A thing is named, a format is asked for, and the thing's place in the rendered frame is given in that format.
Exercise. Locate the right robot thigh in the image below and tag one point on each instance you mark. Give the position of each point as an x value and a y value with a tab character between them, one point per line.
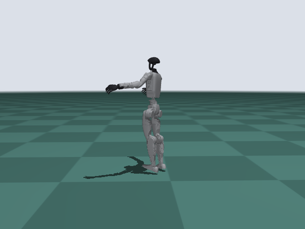
156	127

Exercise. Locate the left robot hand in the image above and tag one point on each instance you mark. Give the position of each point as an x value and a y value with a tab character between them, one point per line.
112	87

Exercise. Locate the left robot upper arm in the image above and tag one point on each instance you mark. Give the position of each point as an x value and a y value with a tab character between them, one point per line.
144	79

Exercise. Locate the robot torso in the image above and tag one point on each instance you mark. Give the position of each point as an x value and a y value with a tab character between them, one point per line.
153	90

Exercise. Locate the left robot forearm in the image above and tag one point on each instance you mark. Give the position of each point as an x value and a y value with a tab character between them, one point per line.
129	85

